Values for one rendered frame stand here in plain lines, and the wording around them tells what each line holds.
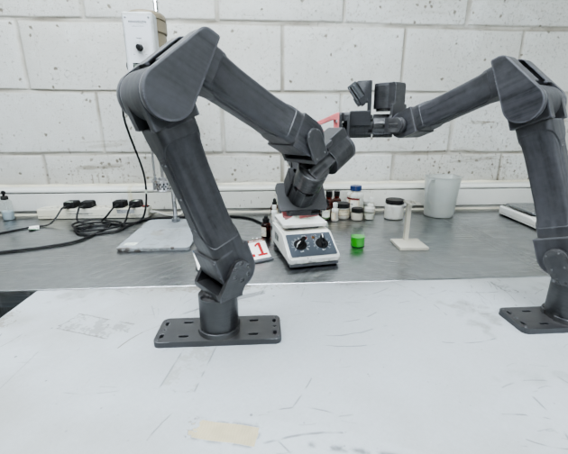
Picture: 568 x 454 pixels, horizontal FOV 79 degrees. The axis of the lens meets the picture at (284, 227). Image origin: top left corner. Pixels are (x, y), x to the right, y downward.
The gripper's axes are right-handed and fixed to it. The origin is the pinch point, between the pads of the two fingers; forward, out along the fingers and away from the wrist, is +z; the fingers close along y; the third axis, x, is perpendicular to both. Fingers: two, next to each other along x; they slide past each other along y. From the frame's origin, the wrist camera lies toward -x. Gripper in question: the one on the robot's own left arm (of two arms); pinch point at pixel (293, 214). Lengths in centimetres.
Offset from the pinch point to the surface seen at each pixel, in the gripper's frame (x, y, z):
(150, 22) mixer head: -51, 30, -8
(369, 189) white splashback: -29, -44, 40
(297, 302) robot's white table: 20.8, 3.0, -4.0
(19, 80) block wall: -74, 81, 34
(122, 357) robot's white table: 27.5, 32.8, -11.7
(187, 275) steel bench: 9.4, 24.7, 9.5
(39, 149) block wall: -56, 79, 49
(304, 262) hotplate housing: 9.5, -2.7, 6.9
